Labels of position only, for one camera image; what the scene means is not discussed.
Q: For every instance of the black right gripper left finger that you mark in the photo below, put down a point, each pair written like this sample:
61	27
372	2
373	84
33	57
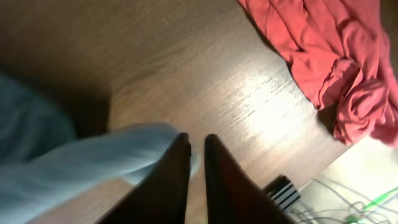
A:
162	195

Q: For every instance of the light blue t-shirt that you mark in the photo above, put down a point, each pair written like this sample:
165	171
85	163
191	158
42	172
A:
44	164

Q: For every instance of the red cloth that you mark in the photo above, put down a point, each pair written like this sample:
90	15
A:
338	54

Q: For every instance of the black aluminium frame profile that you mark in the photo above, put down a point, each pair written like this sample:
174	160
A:
282	192

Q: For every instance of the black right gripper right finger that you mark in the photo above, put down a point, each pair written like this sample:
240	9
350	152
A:
231	196

